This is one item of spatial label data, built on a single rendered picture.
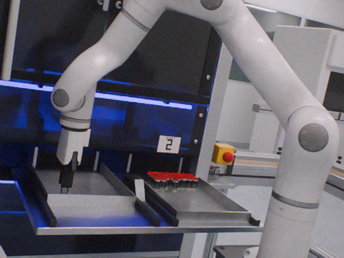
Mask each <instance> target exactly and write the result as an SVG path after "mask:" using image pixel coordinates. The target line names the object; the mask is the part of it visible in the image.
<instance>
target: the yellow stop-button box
mask: <svg viewBox="0 0 344 258"><path fill-rule="evenodd" d="M234 151H235V148H234V147H232V146H230V145H228V144H226V143H221V142H215V144H214V150H213V154H212V160H211V161H212V162H214V163H215V164H224V165H231V164H232V162H230V163H227V162H225V161H224V160H223V155H224V154H225V153H226V152H230V153H232V154H233V155H234Z"/></svg>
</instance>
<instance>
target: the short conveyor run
mask: <svg viewBox="0 0 344 258"><path fill-rule="evenodd" d="M278 150H279V151H278V152H277V153H276V154H265V153H252V152H239V151H236V149H235V151H234V155H233V156H234V159H233V161H232V164H231V165H224V164H215V163H214V162H211V164H210V166H218V167H220V169H219V170H220V172H219V176H222V177H224V178H225V179H227V180H229V181H230V182H232V183H233V184H235V185H250V186H263V187H273V185H274V180H275V176H276V172H277V167H278V163H279V160H280V156H281V150H282V147H278Z"/></svg>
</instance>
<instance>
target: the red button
mask: <svg viewBox="0 0 344 258"><path fill-rule="evenodd" d="M233 159H234V156H233V154H232V153H230V152H226V153H225V154H224V155H223V160H224V161H225V162H227V163H230V162H232V161H233Z"/></svg>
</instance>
